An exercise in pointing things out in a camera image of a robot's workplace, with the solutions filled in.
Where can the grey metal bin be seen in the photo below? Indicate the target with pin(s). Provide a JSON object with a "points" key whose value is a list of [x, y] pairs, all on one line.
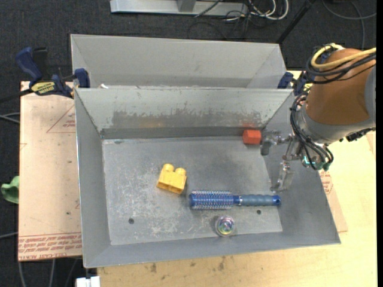
{"points": [[149, 166]]}

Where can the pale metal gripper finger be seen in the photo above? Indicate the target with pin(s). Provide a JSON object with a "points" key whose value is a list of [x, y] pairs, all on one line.
{"points": [[271, 138], [284, 175]]}

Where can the black cylinder on white bracket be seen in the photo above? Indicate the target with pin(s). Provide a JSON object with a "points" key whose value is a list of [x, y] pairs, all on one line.
{"points": [[356, 135]]}

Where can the brown cardboard board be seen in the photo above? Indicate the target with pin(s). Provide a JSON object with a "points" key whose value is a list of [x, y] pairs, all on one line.
{"points": [[48, 166]]}

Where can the blue hairbrush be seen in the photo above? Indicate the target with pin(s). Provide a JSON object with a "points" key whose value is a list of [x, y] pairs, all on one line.
{"points": [[221, 200]]}

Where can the yellow toy brick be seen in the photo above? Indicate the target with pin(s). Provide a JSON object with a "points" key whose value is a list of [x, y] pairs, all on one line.
{"points": [[172, 179]]}

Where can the red block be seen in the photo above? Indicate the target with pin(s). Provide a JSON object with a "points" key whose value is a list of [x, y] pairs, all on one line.
{"points": [[251, 137]]}

